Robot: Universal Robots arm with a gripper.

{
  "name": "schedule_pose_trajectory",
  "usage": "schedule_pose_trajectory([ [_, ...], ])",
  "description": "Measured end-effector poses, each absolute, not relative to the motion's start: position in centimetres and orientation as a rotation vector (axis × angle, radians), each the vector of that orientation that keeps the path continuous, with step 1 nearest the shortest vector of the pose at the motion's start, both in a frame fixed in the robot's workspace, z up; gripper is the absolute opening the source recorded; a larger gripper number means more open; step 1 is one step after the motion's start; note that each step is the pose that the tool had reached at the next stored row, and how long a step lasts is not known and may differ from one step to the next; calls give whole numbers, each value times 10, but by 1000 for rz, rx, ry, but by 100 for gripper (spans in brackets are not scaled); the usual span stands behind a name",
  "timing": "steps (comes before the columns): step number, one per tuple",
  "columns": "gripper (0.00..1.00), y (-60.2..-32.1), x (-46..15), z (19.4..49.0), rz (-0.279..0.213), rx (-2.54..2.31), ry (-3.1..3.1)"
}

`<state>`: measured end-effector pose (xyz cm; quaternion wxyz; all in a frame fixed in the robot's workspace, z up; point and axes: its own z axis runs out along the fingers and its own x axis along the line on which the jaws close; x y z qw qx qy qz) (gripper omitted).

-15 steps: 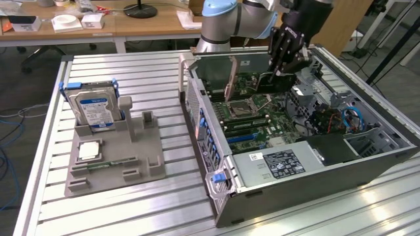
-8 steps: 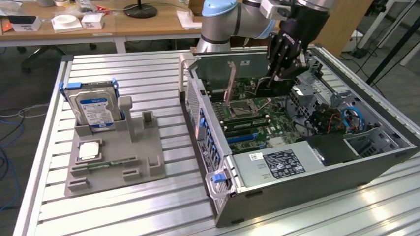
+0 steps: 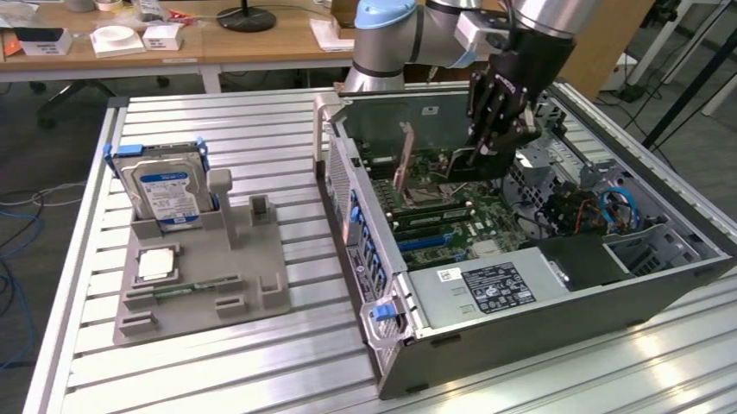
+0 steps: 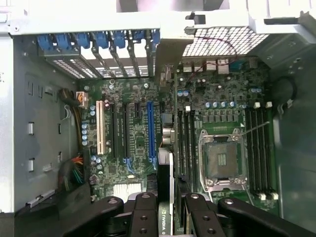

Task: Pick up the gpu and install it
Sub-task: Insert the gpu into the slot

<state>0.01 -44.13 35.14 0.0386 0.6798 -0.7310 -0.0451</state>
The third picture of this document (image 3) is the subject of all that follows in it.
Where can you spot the grey disk bay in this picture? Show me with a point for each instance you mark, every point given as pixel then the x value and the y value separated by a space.
pixel 651 252

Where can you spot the metal drive cage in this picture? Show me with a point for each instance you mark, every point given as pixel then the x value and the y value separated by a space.
pixel 542 172

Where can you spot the wooden desk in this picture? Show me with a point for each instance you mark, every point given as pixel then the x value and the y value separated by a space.
pixel 271 47
pixel 86 62

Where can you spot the grey printed parts rack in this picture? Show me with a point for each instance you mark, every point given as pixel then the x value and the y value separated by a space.
pixel 220 267

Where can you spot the green motherboard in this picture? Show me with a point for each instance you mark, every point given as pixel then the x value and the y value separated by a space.
pixel 489 220

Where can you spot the black plastic shroud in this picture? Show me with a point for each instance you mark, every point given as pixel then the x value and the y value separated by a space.
pixel 582 263

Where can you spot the white box with black lid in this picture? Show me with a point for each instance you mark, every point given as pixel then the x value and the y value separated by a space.
pixel 44 43

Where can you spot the black round lamp base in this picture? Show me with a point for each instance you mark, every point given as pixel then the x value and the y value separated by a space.
pixel 246 19

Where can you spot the brown cardboard box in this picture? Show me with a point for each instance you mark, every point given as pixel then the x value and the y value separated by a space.
pixel 343 15

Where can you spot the blue case latch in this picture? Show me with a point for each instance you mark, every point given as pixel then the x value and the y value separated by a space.
pixel 383 311

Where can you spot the black chair base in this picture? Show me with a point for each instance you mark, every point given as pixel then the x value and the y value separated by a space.
pixel 70 99

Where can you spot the small white carton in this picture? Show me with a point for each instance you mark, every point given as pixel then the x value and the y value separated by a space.
pixel 162 38

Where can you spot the green RAM stick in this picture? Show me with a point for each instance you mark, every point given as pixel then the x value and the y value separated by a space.
pixel 185 288

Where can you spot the black stand pole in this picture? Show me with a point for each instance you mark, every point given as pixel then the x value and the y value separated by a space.
pixel 691 86

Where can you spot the white desk frame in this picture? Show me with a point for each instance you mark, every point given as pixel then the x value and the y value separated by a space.
pixel 680 30

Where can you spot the hard disk with blue carrier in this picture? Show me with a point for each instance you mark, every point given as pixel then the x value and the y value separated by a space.
pixel 165 194

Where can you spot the dark grey PC case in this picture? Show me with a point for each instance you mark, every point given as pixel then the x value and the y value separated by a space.
pixel 519 336

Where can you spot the wooden cabinet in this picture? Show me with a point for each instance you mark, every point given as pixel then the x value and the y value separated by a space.
pixel 611 47

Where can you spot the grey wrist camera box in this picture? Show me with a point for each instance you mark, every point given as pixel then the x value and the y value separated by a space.
pixel 479 30

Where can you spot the silver CPU chip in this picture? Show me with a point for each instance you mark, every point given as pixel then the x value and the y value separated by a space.
pixel 157 264

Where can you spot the white round holder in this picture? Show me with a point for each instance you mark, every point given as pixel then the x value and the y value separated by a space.
pixel 118 41

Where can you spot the grey power supply unit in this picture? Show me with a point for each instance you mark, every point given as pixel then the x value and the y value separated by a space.
pixel 489 289

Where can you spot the CPU socket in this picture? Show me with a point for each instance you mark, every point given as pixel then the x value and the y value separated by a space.
pixel 427 195

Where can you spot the white paper stack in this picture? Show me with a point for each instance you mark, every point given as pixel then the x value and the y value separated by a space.
pixel 329 36

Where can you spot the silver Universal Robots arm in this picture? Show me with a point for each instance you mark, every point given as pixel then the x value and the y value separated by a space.
pixel 380 43

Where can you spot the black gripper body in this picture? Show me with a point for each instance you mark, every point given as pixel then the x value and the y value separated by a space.
pixel 534 64

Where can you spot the grey cup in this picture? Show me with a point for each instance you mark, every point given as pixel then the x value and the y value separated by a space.
pixel 80 4

